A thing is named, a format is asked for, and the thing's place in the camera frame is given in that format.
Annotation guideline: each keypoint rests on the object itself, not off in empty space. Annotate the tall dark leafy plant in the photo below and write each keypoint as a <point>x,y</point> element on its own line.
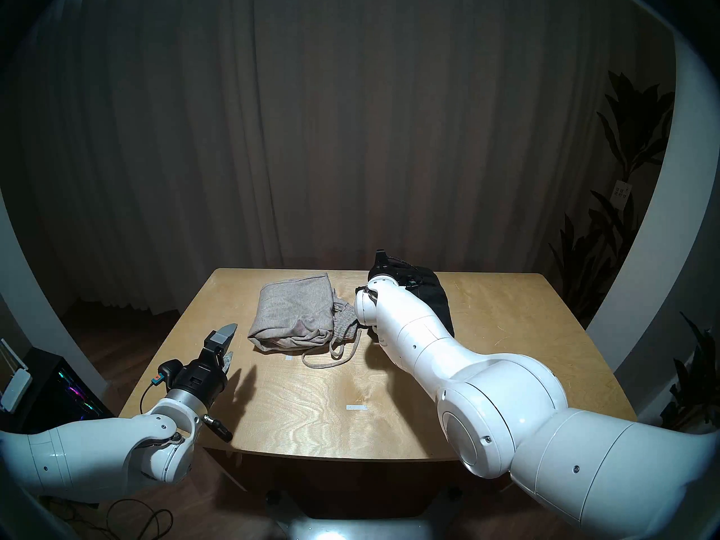
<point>635,128</point>

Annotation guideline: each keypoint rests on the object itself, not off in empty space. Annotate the white plant tag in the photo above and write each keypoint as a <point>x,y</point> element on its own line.
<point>622,193</point>

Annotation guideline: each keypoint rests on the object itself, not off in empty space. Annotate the small white box device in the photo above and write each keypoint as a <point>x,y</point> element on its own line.
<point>16,390</point>

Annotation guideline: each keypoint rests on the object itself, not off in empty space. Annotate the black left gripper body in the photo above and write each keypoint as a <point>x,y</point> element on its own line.
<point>199,378</point>

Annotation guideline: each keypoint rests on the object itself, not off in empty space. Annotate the brown pleated curtain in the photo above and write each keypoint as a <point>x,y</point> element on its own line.
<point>349,122</point>

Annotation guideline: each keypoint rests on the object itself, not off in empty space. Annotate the black round base foot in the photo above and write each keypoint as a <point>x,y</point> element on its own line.
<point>454,494</point>
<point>274,495</point>

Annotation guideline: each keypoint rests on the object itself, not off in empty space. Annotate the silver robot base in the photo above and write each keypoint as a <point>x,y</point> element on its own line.
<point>365,522</point>

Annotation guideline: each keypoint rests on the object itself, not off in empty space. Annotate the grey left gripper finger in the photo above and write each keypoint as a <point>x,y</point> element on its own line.
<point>222,336</point>
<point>228,361</point>

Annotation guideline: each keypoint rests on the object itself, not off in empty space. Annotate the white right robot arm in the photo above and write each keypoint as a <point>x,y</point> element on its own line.
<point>506,409</point>

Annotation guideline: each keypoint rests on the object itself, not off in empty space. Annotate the black computer tower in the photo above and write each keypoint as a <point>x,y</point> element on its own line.
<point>56,387</point>

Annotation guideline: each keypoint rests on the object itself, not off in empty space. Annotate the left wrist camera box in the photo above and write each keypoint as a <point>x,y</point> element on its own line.
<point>169,372</point>

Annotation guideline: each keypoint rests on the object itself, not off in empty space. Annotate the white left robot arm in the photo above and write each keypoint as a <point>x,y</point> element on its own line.
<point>101,449</point>

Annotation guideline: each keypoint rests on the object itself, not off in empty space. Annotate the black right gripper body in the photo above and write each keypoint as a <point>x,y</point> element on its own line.
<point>385,266</point>

